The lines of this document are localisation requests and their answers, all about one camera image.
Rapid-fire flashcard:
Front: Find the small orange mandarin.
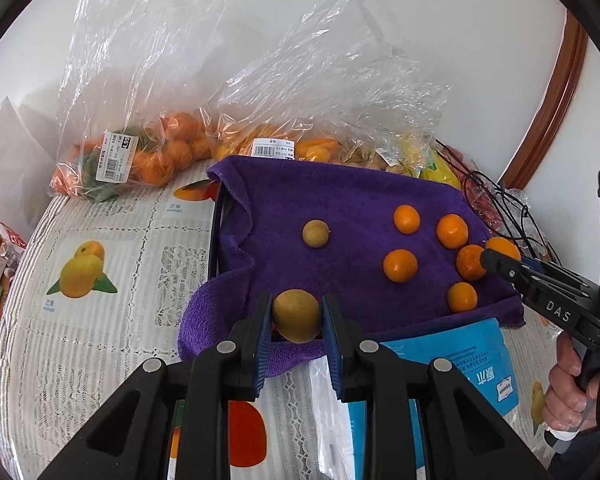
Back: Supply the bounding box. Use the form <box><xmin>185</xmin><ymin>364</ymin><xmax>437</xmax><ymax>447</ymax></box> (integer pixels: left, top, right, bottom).
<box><xmin>392</xmin><ymin>204</ymin><xmax>420</xmax><ymax>235</ymax></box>
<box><xmin>484</xmin><ymin>236</ymin><xmax>521</xmax><ymax>261</ymax></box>
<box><xmin>446</xmin><ymin>282</ymin><xmax>478</xmax><ymax>313</ymax></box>
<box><xmin>382</xmin><ymin>249</ymin><xmax>418</xmax><ymax>283</ymax></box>

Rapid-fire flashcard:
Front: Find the large orange mandarin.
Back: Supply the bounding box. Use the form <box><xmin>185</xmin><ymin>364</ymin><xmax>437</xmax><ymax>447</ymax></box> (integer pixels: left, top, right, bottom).
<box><xmin>455</xmin><ymin>244</ymin><xmax>486</xmax><ymax>282</ymax></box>

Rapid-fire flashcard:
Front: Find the brown fruit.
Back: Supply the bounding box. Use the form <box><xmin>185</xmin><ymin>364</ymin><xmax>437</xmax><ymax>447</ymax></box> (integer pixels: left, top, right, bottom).
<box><xmin>272</xmin><ymin>289</ymin><xmax>322</xmax><ymax>344</ymax></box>

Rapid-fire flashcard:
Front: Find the small brown-green fruit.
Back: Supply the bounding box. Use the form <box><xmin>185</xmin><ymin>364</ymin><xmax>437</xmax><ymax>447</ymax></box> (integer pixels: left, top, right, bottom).
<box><xmin>301</xmin><ymin>219</ymin><xmax>330</xmax><ymax>248</ymax></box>

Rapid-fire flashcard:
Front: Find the bag of red fruits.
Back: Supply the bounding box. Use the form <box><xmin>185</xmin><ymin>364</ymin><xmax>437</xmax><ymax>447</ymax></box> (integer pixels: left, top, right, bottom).
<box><xmin>436</xmin><ymin>141</ymin><xmax>504</xmax><ymax>235</ymax></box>

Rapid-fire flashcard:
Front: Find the person's right hand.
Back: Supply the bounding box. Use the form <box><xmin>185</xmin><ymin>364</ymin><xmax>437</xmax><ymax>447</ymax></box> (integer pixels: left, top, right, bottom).
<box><xmin>542</xmin><ymin>332</ymin><xmax>600</xmax><ymax>431</ymax></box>

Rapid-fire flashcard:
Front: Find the blue tissue pack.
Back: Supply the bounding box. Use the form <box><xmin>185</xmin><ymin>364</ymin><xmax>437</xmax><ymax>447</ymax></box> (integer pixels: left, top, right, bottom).
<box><xmin>306</xmin><ymin>316</ymin><xmax>520</xmax><ymax>480</ymax></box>

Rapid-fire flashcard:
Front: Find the yellow snack bag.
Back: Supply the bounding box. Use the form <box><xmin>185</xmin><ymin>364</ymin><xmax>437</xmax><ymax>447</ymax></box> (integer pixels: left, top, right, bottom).
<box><xmin>398</xmin><ymin>133</ymin><xmax>460</xmax><ymax>191</ymax></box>

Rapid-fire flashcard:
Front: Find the purple towel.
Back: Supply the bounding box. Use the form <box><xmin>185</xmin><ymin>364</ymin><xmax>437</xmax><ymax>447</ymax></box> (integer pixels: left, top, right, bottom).
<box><xmin>178</xmin><ymin>156</ymin><xmax>524</xmax><ymax>360</ymax></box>

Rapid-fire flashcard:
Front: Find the clear bag of kumquats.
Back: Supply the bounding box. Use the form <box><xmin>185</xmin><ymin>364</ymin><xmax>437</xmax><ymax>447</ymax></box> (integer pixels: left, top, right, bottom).
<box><xmin>206</xmin><ymin>0</ymin><xmax>450</xmax><ymax>170</ymax></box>

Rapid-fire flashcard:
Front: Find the white plastic bag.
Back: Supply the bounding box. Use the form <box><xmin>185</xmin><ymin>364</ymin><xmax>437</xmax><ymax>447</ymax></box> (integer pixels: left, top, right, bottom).
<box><xmin>0</xmin><ymin>99</ymin><xmax>56</xmax><ymax>238</ymax></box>

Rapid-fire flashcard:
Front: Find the clear bag of mandarins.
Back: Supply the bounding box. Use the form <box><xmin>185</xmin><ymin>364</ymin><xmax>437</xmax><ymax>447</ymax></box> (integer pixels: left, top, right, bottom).
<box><xmin>50</xmin><ymin>0</ymin><xmax>227</xmax><ymax>202</ymax></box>

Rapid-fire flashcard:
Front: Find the brown door frame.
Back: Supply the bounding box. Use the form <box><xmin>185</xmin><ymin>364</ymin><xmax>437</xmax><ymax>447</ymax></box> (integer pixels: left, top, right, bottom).
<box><xmin>500</xmin><ymin>11</ymin><xmax>588</xmax><ymax>190</ymax></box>

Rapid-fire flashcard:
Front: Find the black cable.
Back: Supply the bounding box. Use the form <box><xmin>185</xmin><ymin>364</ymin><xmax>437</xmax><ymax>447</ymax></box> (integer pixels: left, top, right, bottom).
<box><xmin>434</xmin><ymin>138</ymin><xmax>564</xmax><ymax>266</ymax></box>

